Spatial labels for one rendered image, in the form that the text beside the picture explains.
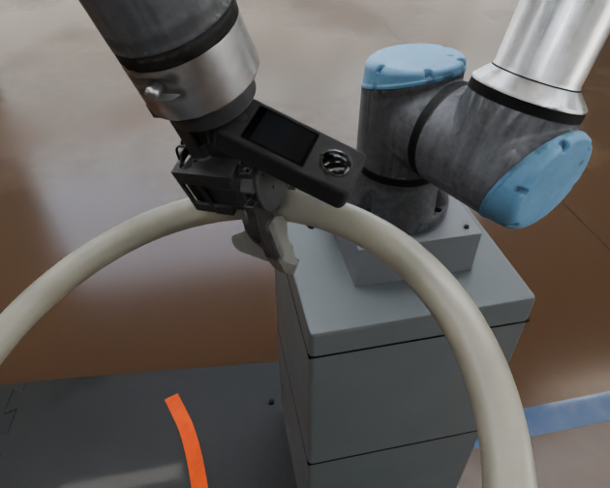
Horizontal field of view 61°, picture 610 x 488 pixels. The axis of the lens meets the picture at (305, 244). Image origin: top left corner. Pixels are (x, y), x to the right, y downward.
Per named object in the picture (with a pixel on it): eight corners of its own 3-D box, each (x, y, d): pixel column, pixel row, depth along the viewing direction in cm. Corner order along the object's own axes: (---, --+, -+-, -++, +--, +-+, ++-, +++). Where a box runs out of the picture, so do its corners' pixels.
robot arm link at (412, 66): (402, 124, 95) (415, 26, 84) (474, 165, 85) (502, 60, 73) (337, 149, 88) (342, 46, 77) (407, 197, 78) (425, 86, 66)
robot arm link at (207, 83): (259, -12, 36) (196, 79, 31) (281, 49, 39) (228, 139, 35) (159, -3, 39) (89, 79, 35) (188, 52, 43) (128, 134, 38)
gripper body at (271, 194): (232, 158, 52) (177, 55, 43) (309, 164, 48) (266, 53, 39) (198, 217, 48) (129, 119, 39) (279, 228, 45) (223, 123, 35)
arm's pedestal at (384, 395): (263, 400, 169) (244, 183, 114) (408, 374, 177) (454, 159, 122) (292, 567, 132) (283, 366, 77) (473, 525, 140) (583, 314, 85)
